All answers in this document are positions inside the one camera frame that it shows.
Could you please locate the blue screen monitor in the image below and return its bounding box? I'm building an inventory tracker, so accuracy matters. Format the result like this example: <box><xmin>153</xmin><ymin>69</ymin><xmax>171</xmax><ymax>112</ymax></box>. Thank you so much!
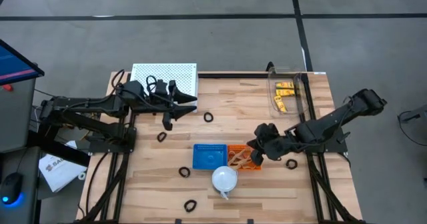
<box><xmin>0</xmin><ymin>39</ymin><xmax>45</xmax><ymax>87</ymax></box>

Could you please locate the white perforated metal shelf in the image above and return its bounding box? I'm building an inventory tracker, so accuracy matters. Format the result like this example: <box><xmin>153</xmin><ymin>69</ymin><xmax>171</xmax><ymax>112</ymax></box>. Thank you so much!
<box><xmin>129</xmin><ymin>63</ymin><xmax>199</xmax><ymax>109</ymax></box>

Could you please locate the blue plastic basket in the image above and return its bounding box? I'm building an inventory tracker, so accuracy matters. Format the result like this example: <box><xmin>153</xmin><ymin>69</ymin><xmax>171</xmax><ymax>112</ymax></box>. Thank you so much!
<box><xmin>192</xmin><ymin>143</ymin><xmax>229</xmax><ymax>171</ymax></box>

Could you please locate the dark side desk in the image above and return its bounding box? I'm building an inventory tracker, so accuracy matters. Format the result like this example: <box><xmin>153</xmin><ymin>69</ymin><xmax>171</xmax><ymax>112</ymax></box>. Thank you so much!
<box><xmin>0</xmin><ymin>147</ymin><xmax>43</xmax><ymax>224</ymax></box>

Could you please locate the black electronics box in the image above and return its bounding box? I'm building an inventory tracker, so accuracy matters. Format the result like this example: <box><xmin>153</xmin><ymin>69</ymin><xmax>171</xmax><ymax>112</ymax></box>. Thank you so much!
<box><xmin>30</xmin><ymin>106</ymin><xmax>51</xmax><ymax>133</ymax></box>

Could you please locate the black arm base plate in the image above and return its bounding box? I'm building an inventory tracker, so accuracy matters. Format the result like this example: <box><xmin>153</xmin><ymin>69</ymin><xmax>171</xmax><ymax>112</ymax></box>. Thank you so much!
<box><xmin>298</xmin><ymin>126</ymin><xmax>348</xmax><ymax>154</ymax></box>
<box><xmin>88</xmin><ymin>127</ymin><xmax>137</xmax><ymax>154</ymax></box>

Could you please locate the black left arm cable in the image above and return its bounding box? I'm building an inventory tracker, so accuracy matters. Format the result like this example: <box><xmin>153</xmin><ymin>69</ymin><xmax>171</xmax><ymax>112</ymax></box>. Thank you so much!
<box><xmin>111</xmin><ymin>69</ymin><xmax>159</xmax><ymax>113</ymax></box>

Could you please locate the orange plastic basket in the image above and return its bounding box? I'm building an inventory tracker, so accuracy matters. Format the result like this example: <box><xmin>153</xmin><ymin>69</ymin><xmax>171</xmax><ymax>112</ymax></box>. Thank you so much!
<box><xmin>227</xmin><ymin>144</ymin><xmax>262</xmax><ymax>171</ymax></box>

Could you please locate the white paper booklet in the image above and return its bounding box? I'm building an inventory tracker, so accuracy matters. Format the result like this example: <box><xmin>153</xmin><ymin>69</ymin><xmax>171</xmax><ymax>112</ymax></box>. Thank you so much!
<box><xmin>38</xmin><ymin>153</ymin><xmax>88</xmax><ymax>193</ymax></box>

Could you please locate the wide tan rubber band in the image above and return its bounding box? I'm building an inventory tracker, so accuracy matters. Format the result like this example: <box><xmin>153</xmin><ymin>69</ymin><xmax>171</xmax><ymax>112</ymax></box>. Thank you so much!
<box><xmin>233</xmin><ymin>157</ymin><xmax>256</xmax><ymax>171</ymax></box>
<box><xmin>230</xmin><ymin>149</ymin><xmax>250</xmax><ymax>163</ymax></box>

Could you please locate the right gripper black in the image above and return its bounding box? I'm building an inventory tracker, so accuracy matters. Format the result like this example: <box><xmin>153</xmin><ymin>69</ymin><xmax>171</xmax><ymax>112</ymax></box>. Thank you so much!
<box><xmin>246</xmin><ymin>123</ymin><xmax>293</xmax><ymax>167</ymax></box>

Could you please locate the clear plastic bin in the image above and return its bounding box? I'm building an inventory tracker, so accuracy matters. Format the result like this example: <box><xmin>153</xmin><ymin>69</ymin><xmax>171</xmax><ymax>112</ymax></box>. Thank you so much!
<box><xmin>268</xmin><ymin>65</ymin><xmax>310</xmax><ymax>118</ymax></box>

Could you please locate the grey metal cabinet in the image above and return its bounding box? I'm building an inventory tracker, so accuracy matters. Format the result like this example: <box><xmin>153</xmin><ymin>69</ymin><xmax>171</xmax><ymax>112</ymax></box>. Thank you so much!
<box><xmin>0</xmin><ymin>79</ymin><xmax>37</xmax><ymax>153</ymax></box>

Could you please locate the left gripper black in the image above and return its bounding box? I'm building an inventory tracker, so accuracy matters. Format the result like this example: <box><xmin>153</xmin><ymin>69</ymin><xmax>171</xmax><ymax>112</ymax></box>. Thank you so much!
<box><xmin>146</xmin><ymin>78</ymin><xmax>199</xmax><ymax>132</ymax></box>

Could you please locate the thick black floor cable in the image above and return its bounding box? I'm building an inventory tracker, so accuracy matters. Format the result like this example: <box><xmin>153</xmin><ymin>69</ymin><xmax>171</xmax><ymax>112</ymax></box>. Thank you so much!
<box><xmin>85</xmin><ymin>152</ymin><xmax>109</xmax><ymax>217</ymax></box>

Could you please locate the black chair base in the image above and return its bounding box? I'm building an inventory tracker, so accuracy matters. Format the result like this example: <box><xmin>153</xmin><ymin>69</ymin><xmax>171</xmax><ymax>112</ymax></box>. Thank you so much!
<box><xmin>396</xmin><ymin>103</ymin><xmax>427</xmax><ymax>141</ymax></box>

